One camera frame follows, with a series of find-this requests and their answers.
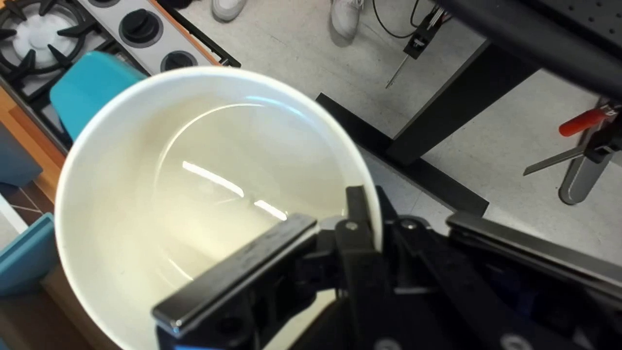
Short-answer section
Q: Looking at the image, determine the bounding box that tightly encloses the blue dish rack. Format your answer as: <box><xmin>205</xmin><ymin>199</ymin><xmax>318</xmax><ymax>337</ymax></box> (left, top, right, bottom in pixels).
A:
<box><xmin>0</xmin><ymin>213</ymin><xmax>59</xmax><ymax>298</ymax></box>

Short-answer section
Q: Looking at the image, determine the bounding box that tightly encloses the white shoe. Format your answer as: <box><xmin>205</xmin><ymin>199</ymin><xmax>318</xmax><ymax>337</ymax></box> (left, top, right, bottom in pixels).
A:
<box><xmin>327</xmin><ymin>0</ymin><xmax>366</xmax><ymax>44</ymax></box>
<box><xmin>211</xmin><ymin>0</ymin><xmax>250</xmax><ymax>26</ymax></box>

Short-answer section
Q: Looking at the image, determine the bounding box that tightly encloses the black perforated table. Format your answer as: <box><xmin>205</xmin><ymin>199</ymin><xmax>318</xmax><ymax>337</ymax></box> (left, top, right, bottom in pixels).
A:
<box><xmin>438</xmin><ymin>0</ymin><xmax>622</xmax><ymax>102</ymax></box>

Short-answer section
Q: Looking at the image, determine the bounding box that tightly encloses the black cable with connector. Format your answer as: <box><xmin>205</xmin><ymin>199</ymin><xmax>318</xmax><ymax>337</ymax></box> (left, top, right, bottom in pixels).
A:
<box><xmin>372</xmin><ymin>0</ymin><xmax>452</xmax><ymax>92</ymax></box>

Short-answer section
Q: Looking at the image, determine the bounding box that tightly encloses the white pot with teal handles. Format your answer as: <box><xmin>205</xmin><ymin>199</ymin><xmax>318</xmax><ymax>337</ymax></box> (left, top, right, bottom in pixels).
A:
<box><xmin>50</xmin><ymin>50</ymin><xmax>386</xmax><ymax>350</ymax></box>

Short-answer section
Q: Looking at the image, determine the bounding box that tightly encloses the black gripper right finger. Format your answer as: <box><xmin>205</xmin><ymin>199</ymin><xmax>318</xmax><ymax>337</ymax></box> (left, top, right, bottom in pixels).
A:
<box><xmin>376</xmin><ymin>193</ymin><xmax>622</xmax><ymax>350</ymax></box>

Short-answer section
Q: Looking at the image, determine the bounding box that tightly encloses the clamp with red handle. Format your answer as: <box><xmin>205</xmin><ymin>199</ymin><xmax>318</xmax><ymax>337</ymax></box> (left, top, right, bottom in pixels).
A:
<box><xmin>524</xmin><ymin>96</ymin><xmax>622</xmax><ymax>209</ymax></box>

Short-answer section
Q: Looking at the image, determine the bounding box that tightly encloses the black floor frame bar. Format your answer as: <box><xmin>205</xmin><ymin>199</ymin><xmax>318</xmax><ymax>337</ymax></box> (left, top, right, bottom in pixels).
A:
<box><xmin>316</xmin><ymin>38</ymin><xmax>543</xmax><ymax>221</ymax></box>

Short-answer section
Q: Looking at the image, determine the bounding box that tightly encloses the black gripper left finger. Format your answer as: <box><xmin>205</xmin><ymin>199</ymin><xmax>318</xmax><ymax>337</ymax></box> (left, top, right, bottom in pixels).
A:
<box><xmin>151</xmin><ymin>186</ymin><xmax>392</xmax><ymax>350</ymax></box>

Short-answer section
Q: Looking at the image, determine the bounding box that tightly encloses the grey toy stove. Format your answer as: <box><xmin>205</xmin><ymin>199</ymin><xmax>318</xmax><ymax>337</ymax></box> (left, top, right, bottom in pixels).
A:
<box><xmin>0</xmin><ymin>0</ymin><xmax>226</xmax><ymax>155</ymax></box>

